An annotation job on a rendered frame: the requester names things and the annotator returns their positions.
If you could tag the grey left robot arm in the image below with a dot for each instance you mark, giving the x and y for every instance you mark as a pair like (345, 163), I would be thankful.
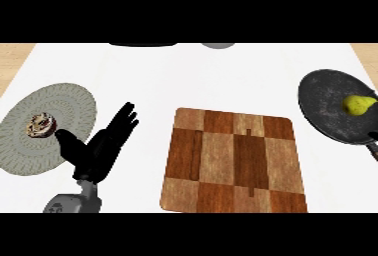
(73, 201)

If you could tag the black flat object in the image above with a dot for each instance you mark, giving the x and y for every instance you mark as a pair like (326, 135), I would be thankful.
(141, 44)

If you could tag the dark grey frying pan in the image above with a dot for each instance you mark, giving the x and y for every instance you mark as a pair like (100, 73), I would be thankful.
(329, 106)

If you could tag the brown and white cupcake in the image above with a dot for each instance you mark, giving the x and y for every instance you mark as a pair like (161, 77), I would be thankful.
(40, 125)

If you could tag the grey round object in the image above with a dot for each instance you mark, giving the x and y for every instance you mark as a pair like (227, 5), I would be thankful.
(217, 45)

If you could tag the round grey woven placemat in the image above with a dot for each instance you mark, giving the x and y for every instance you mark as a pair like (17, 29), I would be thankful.
(59, 110)

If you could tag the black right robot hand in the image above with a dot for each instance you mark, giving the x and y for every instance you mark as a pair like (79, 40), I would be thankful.
(373, 136)

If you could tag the brown wooden cutting board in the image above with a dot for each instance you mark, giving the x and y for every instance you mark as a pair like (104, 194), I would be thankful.
(233, 161)

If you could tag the yellow-green pear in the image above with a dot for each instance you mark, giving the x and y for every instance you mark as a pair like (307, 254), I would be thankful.
(357, 104)

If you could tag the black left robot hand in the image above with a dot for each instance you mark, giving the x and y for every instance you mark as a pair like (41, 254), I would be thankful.
(100, 148)

